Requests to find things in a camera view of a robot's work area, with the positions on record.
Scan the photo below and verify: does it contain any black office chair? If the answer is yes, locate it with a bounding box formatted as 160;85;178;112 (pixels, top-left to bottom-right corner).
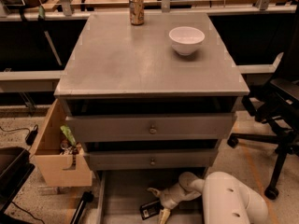
226;3;299;202

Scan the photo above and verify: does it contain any wooden side box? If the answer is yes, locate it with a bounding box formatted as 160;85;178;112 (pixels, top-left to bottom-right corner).
32;100;93;187

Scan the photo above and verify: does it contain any gold soda can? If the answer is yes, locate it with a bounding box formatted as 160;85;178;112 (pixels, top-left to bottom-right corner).
129;0;144;25

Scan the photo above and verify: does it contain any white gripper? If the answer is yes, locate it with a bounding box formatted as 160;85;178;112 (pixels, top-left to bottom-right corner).
147;181;202;224

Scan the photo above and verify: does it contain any black rxbar chocolate bar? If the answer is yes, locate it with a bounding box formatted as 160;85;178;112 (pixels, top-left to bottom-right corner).
139;200;162;220

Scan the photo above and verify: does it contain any grey top drawer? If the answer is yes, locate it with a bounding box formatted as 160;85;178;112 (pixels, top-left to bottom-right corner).
66;113;236;143

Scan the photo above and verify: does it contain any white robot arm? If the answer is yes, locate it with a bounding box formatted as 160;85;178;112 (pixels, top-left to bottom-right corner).
148;172;268;224

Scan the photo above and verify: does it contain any grey middle drawer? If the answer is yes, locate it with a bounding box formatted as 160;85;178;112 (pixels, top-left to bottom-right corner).
85;148;218;171

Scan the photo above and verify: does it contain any black tripod leg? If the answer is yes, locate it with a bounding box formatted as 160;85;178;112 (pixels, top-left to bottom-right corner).
70;191;94;224

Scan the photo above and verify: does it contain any black bin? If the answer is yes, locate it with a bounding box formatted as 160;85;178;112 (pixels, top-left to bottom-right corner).
0;147;35;217

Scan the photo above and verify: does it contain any grey open bottom drawer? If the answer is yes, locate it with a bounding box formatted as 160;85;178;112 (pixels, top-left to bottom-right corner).
95;169;205;224

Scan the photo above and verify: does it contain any green snack packet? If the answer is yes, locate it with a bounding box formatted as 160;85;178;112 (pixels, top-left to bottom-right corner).
60;125;77;147

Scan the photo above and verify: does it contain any white ceramic bowl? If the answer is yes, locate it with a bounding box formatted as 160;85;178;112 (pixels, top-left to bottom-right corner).
168;26;206;56

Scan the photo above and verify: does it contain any black power adapter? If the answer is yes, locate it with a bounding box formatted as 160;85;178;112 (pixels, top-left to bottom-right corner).
25;125;38;146

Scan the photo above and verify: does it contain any grey drawer cabinet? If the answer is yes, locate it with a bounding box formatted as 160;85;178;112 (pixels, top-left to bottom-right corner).
54;12;250;173

